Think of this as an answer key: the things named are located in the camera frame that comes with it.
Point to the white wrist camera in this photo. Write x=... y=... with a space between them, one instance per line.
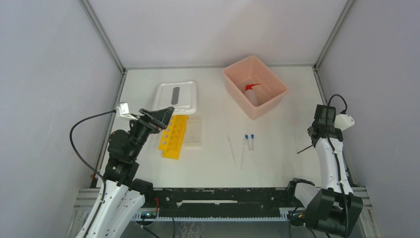
x=122 y=111
x=343 y=121

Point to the blue-capped tube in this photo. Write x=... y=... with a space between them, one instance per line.
x=252 y=142
x=248 y=143

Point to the clear well plate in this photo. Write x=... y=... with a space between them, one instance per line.
x=193 y=133

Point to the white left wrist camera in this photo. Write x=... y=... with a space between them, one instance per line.
x=122 y=111

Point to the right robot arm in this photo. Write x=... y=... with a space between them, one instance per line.
x=333 y=209

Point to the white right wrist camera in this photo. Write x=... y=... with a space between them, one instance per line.
x=343 y=121

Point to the white plastic bin lid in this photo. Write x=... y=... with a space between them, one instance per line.
x=183 y=96

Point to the black metal ring stand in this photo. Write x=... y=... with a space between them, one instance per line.
x=308 y=147

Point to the right blue-capped tube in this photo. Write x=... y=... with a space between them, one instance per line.
x=252 y=142

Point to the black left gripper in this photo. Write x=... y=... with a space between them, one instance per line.
x=162 y=118

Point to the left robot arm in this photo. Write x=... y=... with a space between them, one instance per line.
x=121 y=194

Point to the red-capped wash bottle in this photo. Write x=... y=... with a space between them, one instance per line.
x=251 y=95

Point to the pink plastic bin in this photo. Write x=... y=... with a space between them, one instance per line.
x=251 y=70

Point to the left blue-capped tube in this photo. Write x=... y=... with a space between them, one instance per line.
x=248 y=143

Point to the yellow test tube rack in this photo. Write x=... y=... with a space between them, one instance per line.
x=172 y=138

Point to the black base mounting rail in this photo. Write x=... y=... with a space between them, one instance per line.
x=220 y=203

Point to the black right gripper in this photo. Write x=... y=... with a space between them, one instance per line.
x=334 y=125

